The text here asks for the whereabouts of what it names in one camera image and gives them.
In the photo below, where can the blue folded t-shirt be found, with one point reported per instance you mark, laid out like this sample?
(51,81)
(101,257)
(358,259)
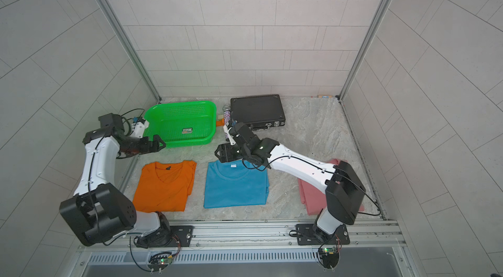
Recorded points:
(235,184)

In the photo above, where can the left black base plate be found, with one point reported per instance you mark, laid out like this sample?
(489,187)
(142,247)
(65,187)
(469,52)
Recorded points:
(178,236)

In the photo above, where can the left green circuit board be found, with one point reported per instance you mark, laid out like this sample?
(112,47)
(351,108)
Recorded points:
(159,261)

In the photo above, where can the small orange object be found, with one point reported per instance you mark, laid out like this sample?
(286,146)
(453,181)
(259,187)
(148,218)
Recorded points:
(220,122)

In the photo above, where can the purple patterned bottle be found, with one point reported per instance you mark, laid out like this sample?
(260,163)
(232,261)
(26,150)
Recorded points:
(226,114)

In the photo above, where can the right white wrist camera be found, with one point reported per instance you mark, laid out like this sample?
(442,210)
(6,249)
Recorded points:
(228,135)

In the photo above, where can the right green circuit board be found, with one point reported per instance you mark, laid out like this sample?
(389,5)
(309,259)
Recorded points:
(328,257)

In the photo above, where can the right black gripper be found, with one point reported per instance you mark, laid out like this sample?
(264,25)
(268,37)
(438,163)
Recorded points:
(226,153)

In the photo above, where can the black hard case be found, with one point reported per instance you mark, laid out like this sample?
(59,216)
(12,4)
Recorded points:
(258,112)

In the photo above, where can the green plastic basket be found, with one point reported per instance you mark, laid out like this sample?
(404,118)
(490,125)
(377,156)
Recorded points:
(182,124)

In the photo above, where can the aluminium mounting rail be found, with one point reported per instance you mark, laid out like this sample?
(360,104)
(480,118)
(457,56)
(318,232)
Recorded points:
(365,233)

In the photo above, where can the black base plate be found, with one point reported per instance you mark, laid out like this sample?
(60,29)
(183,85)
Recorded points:
(178,236)
(308,234)

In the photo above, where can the orange t-shirt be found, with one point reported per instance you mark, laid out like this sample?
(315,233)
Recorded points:
(165,187)

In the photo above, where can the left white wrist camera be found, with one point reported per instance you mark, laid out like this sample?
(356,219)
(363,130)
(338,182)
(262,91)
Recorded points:
(139,127)

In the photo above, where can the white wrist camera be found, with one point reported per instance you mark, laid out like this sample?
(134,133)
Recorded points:
(228,135)
(139,127)

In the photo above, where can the green circuit board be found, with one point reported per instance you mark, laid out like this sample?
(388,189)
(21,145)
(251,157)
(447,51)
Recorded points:
(328,257)
(159,261)

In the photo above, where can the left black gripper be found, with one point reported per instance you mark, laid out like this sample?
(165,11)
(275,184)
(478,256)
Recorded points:
(149,145)

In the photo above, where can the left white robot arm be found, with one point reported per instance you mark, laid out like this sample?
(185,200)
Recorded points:
(98,212)

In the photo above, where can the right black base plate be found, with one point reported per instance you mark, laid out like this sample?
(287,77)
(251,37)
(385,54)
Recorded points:
(308,234)

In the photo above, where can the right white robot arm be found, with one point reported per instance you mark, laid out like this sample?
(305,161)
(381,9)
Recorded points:
(266,151)

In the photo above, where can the pink folded t-shirt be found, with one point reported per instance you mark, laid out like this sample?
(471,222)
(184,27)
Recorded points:
(310,198)

